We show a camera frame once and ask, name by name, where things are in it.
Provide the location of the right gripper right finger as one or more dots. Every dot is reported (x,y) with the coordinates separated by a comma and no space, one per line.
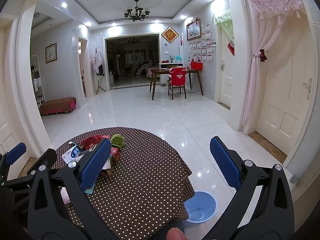
(262,206)

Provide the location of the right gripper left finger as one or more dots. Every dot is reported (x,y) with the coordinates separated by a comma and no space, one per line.
(76,177)

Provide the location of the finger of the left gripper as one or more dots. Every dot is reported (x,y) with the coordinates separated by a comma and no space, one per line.
(14,154)

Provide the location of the green plush toy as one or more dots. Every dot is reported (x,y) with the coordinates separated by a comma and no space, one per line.
(117,141)

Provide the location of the blue white paper box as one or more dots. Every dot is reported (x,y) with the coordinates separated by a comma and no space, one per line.
(74,153)

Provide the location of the red patterned bag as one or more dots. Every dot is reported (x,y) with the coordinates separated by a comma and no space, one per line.
(91,141)

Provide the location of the light blue trash bucket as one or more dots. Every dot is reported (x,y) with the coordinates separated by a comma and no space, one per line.
(200,208)

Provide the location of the person's right hand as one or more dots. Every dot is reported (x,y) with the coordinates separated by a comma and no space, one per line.
(175,234)

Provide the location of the brown pink bench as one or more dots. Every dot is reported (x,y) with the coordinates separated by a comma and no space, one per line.
(63,105)

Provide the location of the white shoe rack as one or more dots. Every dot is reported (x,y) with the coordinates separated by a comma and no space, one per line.
(37,80)

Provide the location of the brown polka dot tablecloth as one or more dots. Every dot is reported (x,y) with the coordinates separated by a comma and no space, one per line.
(147,188)

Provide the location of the cream panel door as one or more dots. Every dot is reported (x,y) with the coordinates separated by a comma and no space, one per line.
(289,73)

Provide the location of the coat stand with clothes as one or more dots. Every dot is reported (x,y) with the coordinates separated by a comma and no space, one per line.
(98,67)

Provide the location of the white far door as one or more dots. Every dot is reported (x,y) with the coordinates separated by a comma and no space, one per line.
(227,64)

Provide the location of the red covered chair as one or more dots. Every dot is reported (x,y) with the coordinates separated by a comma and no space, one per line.
(176,80)

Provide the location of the red gift bag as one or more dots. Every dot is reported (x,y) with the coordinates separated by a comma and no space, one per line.
(196,64)

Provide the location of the wooden dining table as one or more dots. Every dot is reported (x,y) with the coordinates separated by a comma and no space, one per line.
(157,72)

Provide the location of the black chandelier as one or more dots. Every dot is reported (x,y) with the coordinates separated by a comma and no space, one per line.
(136,14)

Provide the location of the green door valance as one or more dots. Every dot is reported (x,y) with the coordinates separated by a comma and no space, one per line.
(224,21)

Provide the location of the pink door curtain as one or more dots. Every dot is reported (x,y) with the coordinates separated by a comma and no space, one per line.
(268,19)

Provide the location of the framed picture left wall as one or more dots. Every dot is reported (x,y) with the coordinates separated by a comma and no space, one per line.
(51,53)

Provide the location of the framed picture wall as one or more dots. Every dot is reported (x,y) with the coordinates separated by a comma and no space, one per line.
(51,53)
(194,29)

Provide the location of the red diamond wall decoration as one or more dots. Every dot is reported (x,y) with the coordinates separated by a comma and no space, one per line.
(170,34)

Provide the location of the framed picture right wall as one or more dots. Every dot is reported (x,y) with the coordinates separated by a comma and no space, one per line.
(194,29)

